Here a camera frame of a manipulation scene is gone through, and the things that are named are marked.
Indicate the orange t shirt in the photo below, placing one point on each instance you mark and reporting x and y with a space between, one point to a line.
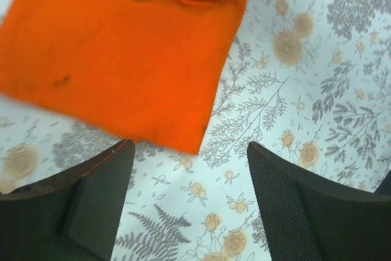
144 70

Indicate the floral patterned table mat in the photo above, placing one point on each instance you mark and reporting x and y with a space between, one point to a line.
309 80

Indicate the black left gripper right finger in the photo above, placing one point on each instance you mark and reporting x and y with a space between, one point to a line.
308 217

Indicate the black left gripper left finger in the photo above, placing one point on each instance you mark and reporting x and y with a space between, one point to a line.
72 215

